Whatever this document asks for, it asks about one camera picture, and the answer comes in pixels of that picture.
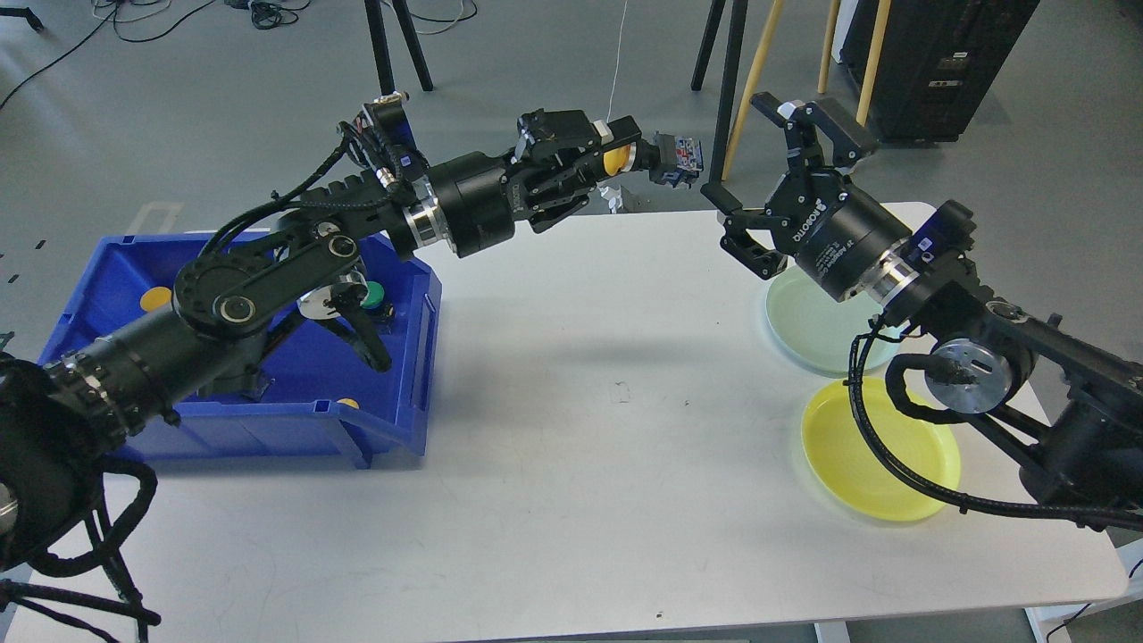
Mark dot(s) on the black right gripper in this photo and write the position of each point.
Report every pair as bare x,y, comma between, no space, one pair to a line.
833,230

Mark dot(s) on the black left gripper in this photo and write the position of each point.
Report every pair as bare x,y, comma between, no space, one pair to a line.
482,198

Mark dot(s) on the yellow push button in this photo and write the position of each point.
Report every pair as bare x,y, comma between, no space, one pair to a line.
670,160
154,299

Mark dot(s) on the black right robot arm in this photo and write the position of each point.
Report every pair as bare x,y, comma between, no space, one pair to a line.
1068,413

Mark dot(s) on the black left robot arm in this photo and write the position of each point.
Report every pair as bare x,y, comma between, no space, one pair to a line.
69,503

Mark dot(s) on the light green plate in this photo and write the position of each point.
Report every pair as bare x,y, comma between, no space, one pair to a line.
810,327

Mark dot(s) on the green push button back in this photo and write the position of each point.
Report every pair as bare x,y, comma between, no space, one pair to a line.
377,304

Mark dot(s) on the yellow plate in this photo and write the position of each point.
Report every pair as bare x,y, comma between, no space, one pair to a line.
844,464

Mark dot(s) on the white power adapter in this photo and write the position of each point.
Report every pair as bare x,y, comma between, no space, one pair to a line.
622,200

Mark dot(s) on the black stand legs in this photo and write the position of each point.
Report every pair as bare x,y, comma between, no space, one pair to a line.
720,154

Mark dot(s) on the black cabinet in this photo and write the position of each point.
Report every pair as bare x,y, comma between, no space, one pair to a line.
936,63

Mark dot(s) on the wooden stand legs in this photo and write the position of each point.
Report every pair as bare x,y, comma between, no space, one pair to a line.
760,59

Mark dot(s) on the blue plastic bin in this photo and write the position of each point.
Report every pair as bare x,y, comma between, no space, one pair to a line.
299,414

